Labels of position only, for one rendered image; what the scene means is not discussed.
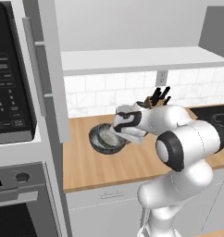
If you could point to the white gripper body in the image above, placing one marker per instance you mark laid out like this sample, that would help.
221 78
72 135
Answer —
130 134

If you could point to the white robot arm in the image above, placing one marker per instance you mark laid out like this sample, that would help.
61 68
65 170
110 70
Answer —
191 142

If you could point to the large dark bowl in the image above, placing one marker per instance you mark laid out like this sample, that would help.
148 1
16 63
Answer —
101 145

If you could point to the white open cabinet shelf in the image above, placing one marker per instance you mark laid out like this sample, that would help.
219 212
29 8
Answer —
141 60

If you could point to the white base cabinet door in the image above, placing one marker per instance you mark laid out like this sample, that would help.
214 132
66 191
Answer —
101 222

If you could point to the grey open cabinet door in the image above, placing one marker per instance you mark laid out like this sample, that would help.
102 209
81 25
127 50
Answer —
55 77

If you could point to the wooden knife block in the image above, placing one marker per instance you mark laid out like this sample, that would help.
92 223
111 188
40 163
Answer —
154 102

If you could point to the white drawer front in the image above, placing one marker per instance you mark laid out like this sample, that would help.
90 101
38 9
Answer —
86 197

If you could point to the black hob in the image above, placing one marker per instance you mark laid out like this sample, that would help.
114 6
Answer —
209 112

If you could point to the dark oven knob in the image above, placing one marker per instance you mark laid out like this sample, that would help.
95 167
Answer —
22 177

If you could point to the grey built-in oven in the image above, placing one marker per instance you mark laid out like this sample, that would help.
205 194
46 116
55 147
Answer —
21 213

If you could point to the black microwave oven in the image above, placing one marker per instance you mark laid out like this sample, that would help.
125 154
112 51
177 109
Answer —
9 77

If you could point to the white wall outlet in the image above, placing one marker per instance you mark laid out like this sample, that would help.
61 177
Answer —
161 77

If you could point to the grey wall cabinet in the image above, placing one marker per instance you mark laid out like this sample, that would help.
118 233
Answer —
215 31

